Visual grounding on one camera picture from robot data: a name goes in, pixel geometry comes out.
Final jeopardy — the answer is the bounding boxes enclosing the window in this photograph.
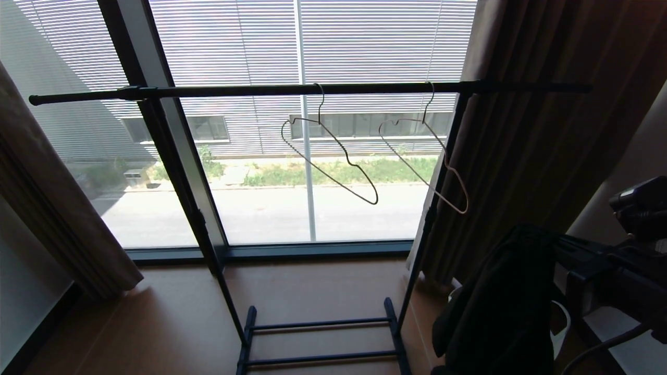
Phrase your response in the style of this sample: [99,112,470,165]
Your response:
[0,0,478,261]

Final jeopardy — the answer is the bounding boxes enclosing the black shorts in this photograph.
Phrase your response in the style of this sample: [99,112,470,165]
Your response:
[431,224,566,375]

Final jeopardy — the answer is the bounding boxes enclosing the brown curtain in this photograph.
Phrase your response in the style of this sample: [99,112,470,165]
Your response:
[406,0,667,292]
[0,62,144,301]

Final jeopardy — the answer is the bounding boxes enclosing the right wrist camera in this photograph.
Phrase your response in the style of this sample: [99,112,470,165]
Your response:
[610,176,667,240]

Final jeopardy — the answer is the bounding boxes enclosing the black clothes rack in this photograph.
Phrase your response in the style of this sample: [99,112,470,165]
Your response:
[29,78,593,375]

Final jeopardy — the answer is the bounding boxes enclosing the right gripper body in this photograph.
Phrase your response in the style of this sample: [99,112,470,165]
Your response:
[565,245,667,344]

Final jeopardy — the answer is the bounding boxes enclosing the white laundry basket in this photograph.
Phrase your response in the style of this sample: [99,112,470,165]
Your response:
[447,281,572,361]

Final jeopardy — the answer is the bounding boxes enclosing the black cable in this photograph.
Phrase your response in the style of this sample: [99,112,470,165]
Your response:
[560,323,652,375]

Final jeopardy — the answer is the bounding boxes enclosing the pink clothes hanger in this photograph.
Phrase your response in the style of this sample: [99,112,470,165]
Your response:
[378,82,469,215]
[281,83,379,206]

